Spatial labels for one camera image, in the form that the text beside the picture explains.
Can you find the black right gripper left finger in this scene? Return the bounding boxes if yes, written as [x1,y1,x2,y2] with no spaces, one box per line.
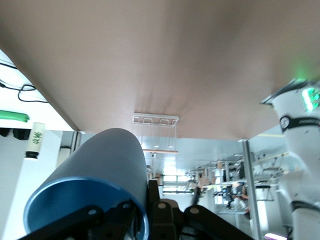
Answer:
[22,200,138,240]

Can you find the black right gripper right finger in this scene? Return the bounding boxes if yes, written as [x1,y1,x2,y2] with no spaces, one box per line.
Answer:
[146,178,253,240]

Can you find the blue metal cup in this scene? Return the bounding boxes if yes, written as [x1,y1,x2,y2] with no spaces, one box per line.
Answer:
[23,127,151,240]

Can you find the background metal shelf rack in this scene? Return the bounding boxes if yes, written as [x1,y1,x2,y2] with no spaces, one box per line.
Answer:
[188,152,288,217]

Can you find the purple striped object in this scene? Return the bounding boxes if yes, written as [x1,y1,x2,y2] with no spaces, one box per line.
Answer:
[261,231,292,240]

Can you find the green foam tube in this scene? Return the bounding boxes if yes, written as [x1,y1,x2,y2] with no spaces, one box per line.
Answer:
[0,109,31,124]

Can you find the brown table cover sheet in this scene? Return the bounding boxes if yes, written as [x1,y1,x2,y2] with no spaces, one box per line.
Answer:
[0,0,320,140]

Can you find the aluminium frame post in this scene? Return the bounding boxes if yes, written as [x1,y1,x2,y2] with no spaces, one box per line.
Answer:
[239,138,266,240]

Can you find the white wire cup rack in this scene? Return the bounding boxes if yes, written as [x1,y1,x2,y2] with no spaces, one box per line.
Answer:
[132,112,180,155]

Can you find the black cable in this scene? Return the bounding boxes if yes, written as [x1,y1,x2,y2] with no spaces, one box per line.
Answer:
[0,60,18,70]
[0,78,50,104]

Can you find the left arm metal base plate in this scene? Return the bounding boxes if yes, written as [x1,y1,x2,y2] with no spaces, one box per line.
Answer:
[259,78,309,105]

